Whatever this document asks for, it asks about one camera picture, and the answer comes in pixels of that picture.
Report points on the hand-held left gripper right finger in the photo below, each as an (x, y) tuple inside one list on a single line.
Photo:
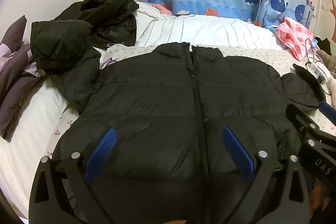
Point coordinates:
[(237, 153)]

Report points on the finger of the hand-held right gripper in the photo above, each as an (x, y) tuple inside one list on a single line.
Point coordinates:
[(302, 121), (326, 111)]

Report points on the black puffer jacket laid flat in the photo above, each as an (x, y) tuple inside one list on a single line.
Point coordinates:
[(262, 56)]

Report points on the pink checked cloth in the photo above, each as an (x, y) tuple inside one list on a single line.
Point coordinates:
[(291, 35)]

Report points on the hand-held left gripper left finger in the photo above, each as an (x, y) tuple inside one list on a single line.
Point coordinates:
[(102, 150)]

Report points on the dark cloth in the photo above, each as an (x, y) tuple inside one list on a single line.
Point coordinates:
[(323, 45)]

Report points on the black puffer jacket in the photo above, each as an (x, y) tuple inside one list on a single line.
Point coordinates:
[(157, 108)]

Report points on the white pinstriped quilt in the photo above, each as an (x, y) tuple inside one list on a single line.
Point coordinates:
[(210, 29)]

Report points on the crumpled black jacket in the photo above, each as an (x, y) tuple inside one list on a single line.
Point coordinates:
[(65, 37)]

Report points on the animal wall sticker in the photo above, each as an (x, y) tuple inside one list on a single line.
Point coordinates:
[(331, 14)]

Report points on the white power strip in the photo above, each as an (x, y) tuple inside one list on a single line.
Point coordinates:
[(319, 71)]

